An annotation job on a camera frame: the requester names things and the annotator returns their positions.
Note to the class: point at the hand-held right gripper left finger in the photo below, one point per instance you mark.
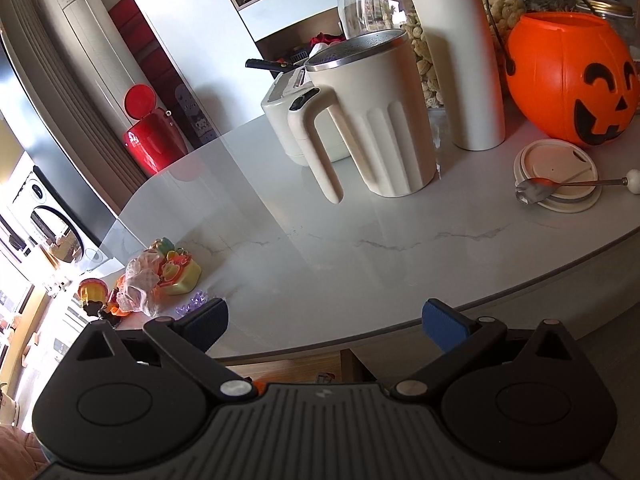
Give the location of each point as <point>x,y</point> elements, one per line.
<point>207,321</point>

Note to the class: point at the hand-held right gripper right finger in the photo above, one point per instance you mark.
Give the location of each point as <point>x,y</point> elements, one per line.
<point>445,327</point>

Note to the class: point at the purple crystal charm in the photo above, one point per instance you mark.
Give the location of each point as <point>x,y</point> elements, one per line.
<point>194,302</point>

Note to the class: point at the doll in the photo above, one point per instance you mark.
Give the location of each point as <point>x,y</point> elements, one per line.
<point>137,280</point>

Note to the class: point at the black-haired figure toy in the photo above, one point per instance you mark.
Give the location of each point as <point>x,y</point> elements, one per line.
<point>97,311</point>

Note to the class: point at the striped figure toy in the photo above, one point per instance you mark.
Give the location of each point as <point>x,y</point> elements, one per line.
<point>92,287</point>

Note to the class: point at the metal spoon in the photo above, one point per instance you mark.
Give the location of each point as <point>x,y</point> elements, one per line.
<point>537,189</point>

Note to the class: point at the white washing machine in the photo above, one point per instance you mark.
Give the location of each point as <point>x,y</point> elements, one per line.
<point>55,225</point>

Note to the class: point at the red trash bin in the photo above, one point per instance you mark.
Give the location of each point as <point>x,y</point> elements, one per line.
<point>152,140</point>

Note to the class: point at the cream cup lid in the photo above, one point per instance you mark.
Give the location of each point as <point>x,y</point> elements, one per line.
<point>552,165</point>

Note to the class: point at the cream electric kettle jug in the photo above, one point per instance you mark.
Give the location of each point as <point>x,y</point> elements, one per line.
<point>380,125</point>

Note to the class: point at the white countertop appliance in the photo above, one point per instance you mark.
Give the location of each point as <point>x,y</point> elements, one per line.
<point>280,110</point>

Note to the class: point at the beige curtain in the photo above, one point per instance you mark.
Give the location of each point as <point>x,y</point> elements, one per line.
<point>75,125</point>

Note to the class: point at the dark cabinet panel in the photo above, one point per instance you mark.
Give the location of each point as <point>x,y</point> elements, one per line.
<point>55,140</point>

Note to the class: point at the tall white tumbler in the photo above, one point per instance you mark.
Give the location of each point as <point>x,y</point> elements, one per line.
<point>450,55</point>

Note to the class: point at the orange pumpkin bucket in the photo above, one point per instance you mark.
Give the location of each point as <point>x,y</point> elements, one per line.
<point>560,70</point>

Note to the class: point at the white tower air conditioner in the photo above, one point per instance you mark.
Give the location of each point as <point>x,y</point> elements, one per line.
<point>85,35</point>

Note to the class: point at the glass jar of nuts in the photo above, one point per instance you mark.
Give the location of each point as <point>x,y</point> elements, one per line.
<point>365,0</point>
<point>502,7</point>

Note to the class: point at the glass jar with gold lid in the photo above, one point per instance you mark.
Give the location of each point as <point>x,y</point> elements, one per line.
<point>607,8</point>

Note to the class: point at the white wall cabinet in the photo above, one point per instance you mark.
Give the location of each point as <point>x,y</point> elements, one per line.
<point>280,20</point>

